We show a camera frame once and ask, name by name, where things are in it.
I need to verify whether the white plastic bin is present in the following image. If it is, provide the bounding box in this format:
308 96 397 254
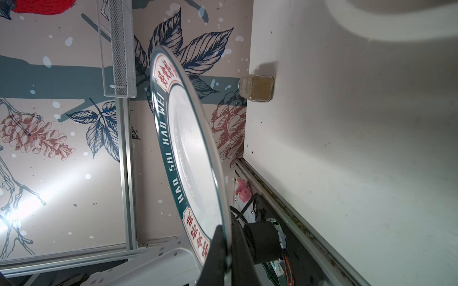
325 1 458 42

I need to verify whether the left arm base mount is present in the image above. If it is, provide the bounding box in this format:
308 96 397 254
230 195 326 286

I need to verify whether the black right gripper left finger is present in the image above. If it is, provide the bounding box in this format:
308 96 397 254
196 225 227 286

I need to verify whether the aluminium rail base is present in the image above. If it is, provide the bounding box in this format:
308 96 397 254
232 159 368 286

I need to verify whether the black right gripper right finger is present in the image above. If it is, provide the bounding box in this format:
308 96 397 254
229 214 261 286

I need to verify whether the green hao shi plate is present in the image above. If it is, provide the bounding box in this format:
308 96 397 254
149 46 232 265

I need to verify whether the pink small toy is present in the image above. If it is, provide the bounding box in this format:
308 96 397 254
235 178 253 203

